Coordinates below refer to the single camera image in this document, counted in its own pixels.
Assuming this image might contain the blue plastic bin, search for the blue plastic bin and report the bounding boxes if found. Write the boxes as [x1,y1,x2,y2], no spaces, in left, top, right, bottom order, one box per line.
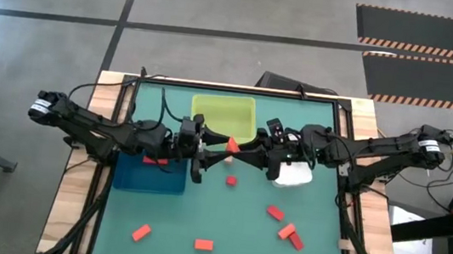
[110,144,190,198]

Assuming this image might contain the yellow translucent plastic bin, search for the yellow translucent plastic bin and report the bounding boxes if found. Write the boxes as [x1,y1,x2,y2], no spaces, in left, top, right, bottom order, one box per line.
[186,90,262,148]

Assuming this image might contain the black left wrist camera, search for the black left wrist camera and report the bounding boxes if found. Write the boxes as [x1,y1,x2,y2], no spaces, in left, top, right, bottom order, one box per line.
[175,116,200,150]

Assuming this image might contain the white plastic bin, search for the white plastic bin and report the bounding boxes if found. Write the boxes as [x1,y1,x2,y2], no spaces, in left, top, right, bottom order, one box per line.
[271,157,315,192]

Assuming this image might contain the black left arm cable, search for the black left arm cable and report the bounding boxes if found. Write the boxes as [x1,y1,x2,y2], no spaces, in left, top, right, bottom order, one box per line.
[66,57,191,123]

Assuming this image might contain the black floor mat striped edge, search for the black floor mat striped edge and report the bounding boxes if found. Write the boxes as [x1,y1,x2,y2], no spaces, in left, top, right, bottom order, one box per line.
[357,49,453,111]
[352,3,453,54]

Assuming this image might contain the long red block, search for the long red block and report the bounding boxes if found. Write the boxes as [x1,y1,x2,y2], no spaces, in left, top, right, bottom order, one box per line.
[142,155,170,167]

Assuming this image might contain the orange rectangular block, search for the orange rectangular block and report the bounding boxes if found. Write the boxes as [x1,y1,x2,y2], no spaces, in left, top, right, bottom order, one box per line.
[276,221,297,241]
[194,238,215,253]
[131,222,153,244]

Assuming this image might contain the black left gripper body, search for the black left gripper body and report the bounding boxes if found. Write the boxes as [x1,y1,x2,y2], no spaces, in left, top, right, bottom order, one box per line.
[185,113,212,185]

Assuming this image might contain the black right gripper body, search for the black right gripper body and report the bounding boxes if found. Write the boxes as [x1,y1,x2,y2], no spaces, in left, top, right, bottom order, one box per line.
[265,135,294,183]

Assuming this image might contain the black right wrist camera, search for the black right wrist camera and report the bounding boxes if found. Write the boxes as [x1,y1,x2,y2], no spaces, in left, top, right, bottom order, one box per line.
[264,116,287,142]

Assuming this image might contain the orange triangular block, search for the orange triangular block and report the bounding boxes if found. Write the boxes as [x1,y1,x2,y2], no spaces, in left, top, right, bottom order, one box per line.
[224,136,243,155]

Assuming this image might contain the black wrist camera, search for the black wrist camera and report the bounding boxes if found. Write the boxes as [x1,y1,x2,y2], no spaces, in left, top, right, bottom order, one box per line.
[175,116,200,150]
[264,116,287,142]

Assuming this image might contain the black aluminium table frame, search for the black aluminium table frame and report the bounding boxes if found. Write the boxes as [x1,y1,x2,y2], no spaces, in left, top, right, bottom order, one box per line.
[90,70,367,254]

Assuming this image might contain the white paper sheet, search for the white paper sheet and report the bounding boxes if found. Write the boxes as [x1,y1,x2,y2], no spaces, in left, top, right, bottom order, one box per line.
[382,205,439,254]

